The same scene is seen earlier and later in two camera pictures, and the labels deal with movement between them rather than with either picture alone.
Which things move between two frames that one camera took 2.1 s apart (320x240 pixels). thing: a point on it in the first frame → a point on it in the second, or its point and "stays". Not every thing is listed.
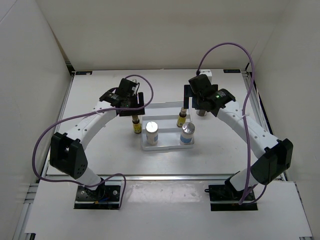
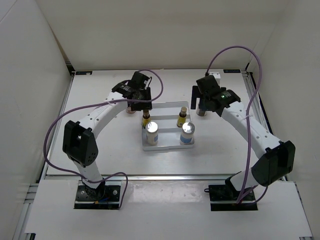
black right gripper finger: [187, 93] → [196, 93]
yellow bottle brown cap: [182, 117] stays
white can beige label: [151, 132] stays
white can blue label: [187, 135] stays
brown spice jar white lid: [201, 112] stays
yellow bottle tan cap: [136, 124] → [146, 118]
